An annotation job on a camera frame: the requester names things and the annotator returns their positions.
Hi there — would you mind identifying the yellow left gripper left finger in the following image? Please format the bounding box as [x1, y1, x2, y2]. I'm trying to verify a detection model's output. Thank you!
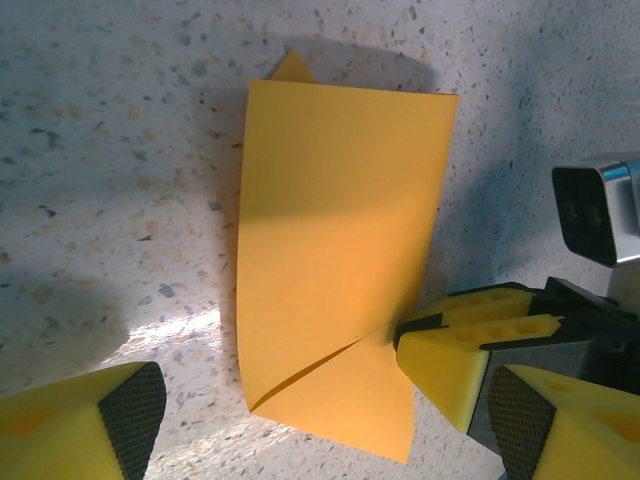
[0, 360, 167, 480]

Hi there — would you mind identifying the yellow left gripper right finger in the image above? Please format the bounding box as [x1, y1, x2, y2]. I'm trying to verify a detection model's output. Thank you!
[487, 364, 640, 480]

